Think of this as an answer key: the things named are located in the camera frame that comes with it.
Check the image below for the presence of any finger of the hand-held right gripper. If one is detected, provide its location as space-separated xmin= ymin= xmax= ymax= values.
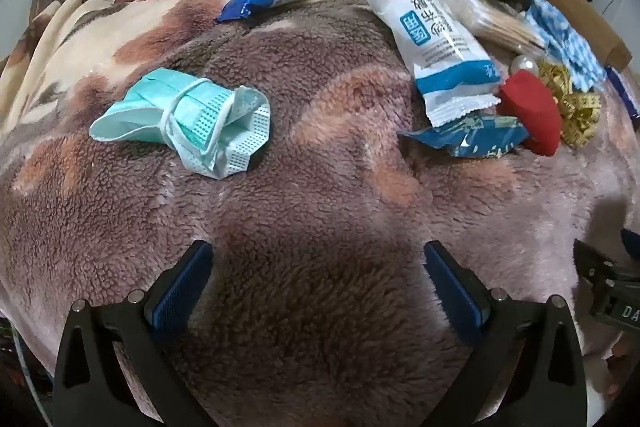
xmin=572 ymin=238 xmax=617 ymax=305
xmin=620 ymin=228 xmax=640 ymax=258

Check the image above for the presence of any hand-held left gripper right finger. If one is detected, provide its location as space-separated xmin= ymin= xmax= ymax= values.
xmin=422 ymin=241 xmax=588 ymax=427

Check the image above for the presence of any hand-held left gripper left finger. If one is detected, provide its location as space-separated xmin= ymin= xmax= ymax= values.
xmin=52 ymin=239 xmax=216 ymax=427

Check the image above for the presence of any red makeup sponge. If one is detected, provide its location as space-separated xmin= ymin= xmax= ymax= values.
xmin=498 ymin=71 xmax=563 ymax=156

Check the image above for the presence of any pearl hair tie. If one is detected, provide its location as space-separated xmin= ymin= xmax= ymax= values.
xmin=509 ymin=55 xmax=540 ymax=78

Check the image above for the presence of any person's right hand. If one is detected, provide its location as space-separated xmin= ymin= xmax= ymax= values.
xmin=585 ymin=331 xmax=640 ymax=404

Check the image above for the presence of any yellow measuring tape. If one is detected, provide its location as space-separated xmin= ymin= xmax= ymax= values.
xmin=537 ymin=62 xmax=603 ymax=150

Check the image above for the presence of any dark blue tissue pack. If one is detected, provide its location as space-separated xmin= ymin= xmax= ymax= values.
xmin=605 ymin=67 xmax=640 ymax=122

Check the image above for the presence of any dark blue foil packet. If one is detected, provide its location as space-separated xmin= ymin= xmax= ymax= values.
xmin=397 ymin=114 xmax=531 ymax=159

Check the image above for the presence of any floral fleece blanket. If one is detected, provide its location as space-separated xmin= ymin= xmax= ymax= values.
xmin=0 ymin=0 xmax=640 ymax=427

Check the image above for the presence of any green face mask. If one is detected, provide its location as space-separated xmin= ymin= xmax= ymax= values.
xmin=89 ymin=68 xmax=272 ymax=180

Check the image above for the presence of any blue wavy striped cloth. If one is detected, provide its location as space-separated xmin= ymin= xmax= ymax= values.
xmin=525 ymin=0 xmax=608 ymax=92

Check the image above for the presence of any cardboard box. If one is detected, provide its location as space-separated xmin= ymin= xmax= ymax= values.
xmin=545 ymin=0 xmax=633 ymax=72

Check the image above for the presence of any white and blue gauze packet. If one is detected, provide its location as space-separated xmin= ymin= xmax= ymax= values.
xmin=352 ymin=0 xmax=503 ymax=128

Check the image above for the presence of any cotton swabs pack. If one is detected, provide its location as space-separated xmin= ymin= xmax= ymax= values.
xmin=440 ymin=0 xmax=548 ymax=58

